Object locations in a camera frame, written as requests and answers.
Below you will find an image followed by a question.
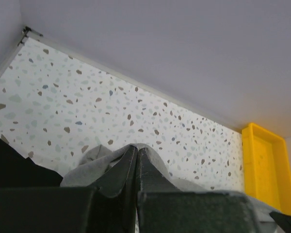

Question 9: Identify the yellow plastic bin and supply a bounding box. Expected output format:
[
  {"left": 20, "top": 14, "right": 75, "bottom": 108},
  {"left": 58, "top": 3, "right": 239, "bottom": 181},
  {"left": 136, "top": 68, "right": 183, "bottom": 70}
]
[{"left": 242, "top": 123, "right": 291, "bottom": 216}]

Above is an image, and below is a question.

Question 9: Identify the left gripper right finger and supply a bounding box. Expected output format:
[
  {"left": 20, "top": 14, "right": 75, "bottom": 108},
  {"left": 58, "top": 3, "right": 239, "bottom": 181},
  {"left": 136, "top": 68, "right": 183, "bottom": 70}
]
[{"left": 136, "top": 149, "right": 261, "bottom": 233}]

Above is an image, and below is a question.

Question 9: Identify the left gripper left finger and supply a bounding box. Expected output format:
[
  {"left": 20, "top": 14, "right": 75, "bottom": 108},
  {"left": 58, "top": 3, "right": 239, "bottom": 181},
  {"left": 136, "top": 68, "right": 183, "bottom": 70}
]
[{"left": 0, "top": 146, "right": 138, "bottom": 233}]

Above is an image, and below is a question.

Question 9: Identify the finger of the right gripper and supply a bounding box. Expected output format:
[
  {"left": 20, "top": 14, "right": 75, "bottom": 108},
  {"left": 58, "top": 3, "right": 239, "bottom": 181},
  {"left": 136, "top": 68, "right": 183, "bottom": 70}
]
[{"left": 269, "top": 211, "right": 291, "bottom": 233}]

